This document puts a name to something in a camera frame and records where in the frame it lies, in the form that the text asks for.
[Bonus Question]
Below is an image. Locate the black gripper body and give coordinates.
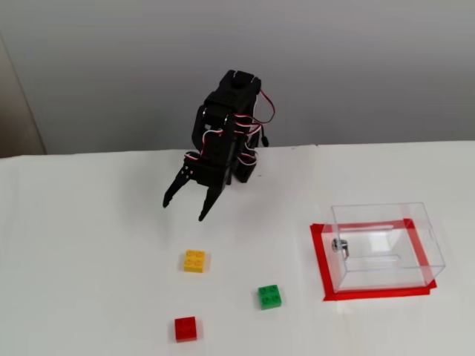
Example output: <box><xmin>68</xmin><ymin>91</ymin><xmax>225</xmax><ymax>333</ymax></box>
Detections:
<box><xmin>195</xmin><ymin>145</ymin><xmax>235</xmax><ymax>188</ymax></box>

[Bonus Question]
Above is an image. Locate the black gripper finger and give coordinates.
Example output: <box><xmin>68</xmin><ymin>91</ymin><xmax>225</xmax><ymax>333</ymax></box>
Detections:
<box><xmin>197</xmin><ymin>185</ymin><xmax>220</xmax><ymax>223</ymax></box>
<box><xmin>161</xmin><ymin>155</ymin><xmax>198</xmax><ymax>209</ymax></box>

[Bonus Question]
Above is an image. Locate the yellow lego brick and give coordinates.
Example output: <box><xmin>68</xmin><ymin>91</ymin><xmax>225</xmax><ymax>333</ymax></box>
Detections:
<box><xmin>183</xmin><ymin>249</ymin><xmax>212</xmax><ymax>274</ymax></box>

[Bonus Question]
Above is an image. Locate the green lego brick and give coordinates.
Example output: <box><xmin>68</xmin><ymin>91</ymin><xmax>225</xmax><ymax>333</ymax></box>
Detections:
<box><xmin>258</xmin><ymin>284</ymin><xmax>284</xmax><ymax>311</ymax></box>

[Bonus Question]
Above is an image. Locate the red lego brick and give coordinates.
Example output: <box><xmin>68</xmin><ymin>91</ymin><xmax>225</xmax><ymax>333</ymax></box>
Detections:
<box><xmin>174</xmin><ymin>316</ymin><xmax>203</xmax><ymax>343</ymax></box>

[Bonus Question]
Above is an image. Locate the transparent plastic box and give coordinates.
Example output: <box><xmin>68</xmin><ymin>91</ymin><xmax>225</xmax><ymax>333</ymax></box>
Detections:
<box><xmin>321</xmin><ymin>202</ymin><xmax>446</xmax><ymax>294</ymax></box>

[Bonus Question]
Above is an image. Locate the silver cam lock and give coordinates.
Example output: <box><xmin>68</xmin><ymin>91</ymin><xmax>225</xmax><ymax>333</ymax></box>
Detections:
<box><xmin>331</xmin><ymin>239</ymin><xmax>352</xmax><ymax>259</ymax></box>

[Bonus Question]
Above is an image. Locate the beige board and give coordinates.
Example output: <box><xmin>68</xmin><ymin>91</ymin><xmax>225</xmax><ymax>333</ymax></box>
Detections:
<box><xmin>0</xmin><ymin>31</ymin><xmax>48</xmax><ymax>159</ymax></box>

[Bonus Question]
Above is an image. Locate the red white wrist cable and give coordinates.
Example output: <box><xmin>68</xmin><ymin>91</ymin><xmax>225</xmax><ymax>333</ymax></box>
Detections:
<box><xmin>184</xmin><ymin>113</ymin><xmax>261</xmax><ymax>168</ymax></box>

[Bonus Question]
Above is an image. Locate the red white arm cable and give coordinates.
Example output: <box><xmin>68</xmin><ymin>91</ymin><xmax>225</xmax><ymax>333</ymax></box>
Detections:
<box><xmin>258</xmin><ymin>90</ymin><xmax>278</xmax><ymax>125</ymax></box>

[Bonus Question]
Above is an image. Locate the red tape frame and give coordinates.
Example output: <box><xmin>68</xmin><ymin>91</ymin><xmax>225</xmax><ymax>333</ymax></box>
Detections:
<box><xmin>309</xmin><ymin>217</ymin><xmax>438</xmax><ymax>302</ymax></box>

